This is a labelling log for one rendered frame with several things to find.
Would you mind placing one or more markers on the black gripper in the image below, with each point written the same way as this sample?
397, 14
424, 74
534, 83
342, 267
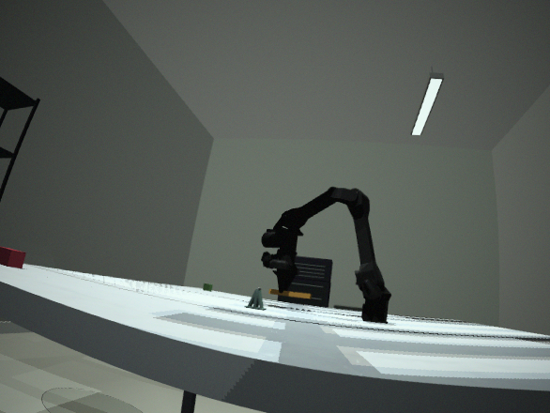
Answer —
286, 268

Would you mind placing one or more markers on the yellow bar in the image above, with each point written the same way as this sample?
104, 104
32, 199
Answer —
289, 294

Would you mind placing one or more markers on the red rectangular block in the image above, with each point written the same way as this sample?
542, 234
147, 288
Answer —
11, 258

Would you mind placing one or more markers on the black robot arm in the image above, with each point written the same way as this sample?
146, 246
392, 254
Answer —
369, 278

